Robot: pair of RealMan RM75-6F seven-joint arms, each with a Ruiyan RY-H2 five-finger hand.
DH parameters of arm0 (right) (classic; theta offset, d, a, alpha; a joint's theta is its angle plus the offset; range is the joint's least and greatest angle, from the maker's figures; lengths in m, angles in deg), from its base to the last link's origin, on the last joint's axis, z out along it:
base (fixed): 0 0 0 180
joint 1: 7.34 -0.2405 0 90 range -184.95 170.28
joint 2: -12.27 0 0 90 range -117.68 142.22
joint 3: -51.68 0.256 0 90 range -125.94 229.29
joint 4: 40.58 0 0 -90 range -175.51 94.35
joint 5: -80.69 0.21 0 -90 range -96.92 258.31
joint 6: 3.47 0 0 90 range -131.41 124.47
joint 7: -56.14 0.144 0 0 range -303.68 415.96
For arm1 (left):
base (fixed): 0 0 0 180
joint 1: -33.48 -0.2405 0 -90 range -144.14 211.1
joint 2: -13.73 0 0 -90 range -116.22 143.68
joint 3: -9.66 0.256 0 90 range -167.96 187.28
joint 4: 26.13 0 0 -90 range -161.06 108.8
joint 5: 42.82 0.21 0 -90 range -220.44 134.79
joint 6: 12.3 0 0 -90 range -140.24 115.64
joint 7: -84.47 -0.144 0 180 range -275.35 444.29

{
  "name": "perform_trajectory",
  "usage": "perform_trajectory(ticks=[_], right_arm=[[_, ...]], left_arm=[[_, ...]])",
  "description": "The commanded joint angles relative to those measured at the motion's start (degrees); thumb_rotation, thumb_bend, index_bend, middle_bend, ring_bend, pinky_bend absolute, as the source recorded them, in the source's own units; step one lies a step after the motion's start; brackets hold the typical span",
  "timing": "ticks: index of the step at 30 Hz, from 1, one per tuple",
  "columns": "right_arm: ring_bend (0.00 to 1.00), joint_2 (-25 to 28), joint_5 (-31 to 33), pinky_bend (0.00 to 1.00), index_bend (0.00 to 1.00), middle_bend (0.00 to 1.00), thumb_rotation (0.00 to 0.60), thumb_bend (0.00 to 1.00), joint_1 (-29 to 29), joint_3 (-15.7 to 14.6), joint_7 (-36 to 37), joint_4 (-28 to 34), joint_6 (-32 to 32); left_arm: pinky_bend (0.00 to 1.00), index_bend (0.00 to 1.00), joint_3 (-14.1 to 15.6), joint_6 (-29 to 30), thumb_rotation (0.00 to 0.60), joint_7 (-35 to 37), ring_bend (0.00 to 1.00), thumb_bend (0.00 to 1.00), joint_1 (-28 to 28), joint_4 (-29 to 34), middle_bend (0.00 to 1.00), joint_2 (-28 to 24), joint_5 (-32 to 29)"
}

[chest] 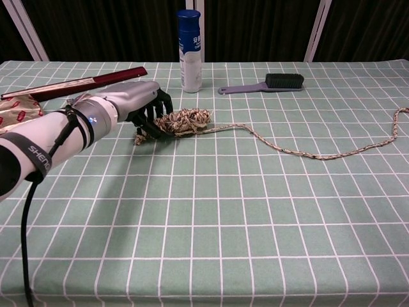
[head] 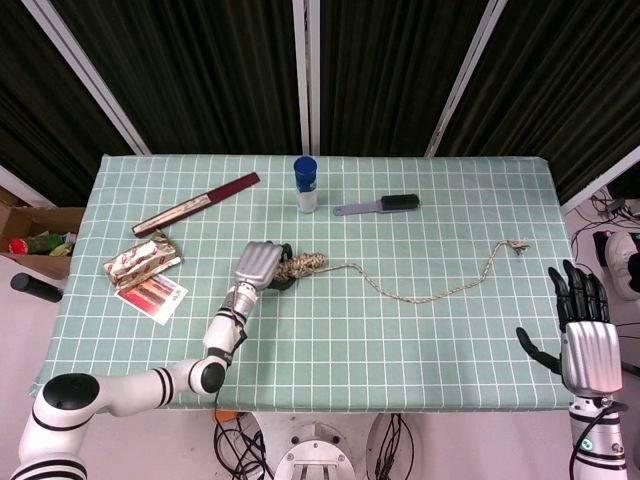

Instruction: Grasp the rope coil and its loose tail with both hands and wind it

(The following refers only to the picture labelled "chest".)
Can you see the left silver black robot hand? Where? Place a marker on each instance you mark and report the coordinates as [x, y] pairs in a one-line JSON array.
[[134, 96]]

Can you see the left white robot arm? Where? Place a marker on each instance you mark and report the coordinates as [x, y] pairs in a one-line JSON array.
[[48, 134]]

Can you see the blue white spray bottle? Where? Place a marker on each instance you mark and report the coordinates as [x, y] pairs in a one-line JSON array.
[[190, 48]]

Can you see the black curtain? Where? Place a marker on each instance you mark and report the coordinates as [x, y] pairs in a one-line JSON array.
[[96, 25]]

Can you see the green checked tablecloth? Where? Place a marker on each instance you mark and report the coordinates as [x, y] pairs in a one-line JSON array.
[[223, 208]]

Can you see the purple brush black bristles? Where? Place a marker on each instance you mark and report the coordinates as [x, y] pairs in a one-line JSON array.
[[281, 81]]

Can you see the white slanted frame post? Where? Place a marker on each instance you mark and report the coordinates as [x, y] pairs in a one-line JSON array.
[[28, 35], [316, 35]]

